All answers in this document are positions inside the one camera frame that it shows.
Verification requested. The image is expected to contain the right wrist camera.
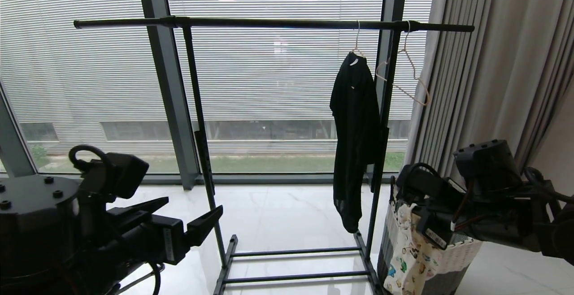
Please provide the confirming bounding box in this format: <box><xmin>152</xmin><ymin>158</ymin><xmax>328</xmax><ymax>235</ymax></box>
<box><xmin>395</xmin><ymin>163</ymin><xmax>467</xmax><ymax>210</ymax></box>

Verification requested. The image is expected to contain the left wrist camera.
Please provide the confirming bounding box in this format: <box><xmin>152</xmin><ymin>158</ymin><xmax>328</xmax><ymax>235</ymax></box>
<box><xmin>69</xmin><ymin>145</ymin><xmax>150</xmax><ymax>206</ymax></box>

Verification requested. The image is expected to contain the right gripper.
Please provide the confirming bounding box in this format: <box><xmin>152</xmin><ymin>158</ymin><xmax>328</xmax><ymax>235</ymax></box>
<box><xmin>415</xmin><ymin>205</ymin><xmax>476</xmax><ymax>251</ymax></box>

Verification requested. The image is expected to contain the pink clothes hanger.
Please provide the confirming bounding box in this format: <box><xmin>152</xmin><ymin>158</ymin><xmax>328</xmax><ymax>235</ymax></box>
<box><xmin>350</xmin><ymin>21</ymin><xmax>366</xmax><ymax>60</ymax></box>
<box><xmin>374</xmin><ymin>30</ymin><xmax>430</xmax><ymax>106</ymax></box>

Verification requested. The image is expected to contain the black garment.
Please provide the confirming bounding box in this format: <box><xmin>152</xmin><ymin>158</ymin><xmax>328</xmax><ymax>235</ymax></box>
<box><xmin>330</xmin><ymin>52</ymin><xmax>390</xmax><ymax>234</ymax></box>

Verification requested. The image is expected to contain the black clothes rack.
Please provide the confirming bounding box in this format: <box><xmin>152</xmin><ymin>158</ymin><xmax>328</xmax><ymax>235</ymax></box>
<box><xmin>74</xmin><ymin>15</ymin><xmax>475</xmax><ymax>295</ymax></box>

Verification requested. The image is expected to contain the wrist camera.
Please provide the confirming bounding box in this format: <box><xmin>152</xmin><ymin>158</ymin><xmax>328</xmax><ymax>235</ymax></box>
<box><xmin>69</xmin><ymin>145</ymin><xmax>150</xmax><ymax>206</ymax></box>
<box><xmin>395</xmin><ymin>163</ymin><xmax>467</xmax><ymax>210</ymax></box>

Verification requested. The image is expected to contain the white laundry basket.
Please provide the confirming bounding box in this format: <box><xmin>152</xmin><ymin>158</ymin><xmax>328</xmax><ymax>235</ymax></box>
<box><xmin>377</xmin><ymin>176</ymin><xmax>483</xmax><ymax>295</ymax></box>

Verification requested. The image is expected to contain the beige curtain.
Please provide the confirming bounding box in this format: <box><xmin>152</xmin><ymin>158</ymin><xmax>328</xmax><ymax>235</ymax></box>
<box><xmin>404</xmin><ymin>0</ymin><xmax>574</xmax><ymax>183</ymax></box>

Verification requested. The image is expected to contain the window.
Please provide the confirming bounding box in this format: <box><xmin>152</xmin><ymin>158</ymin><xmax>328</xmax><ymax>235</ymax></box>
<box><xmin>0</xmin><ymin>0</ymin><xmax>438</xmax><ymax>186</ymax></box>

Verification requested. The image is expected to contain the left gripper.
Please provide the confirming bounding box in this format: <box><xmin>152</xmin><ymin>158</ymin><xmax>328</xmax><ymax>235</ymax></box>
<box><xmin>105</xmin><ymin>196</ymin><xmax>223</xmax><ymax>266</ymax></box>

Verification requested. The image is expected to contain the cream printed garment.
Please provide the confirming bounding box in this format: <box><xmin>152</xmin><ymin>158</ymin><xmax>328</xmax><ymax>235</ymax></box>
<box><xmin>383</xmin><ymin>201</ymin><xmax>438</xmax><ymax>295</ymax></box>

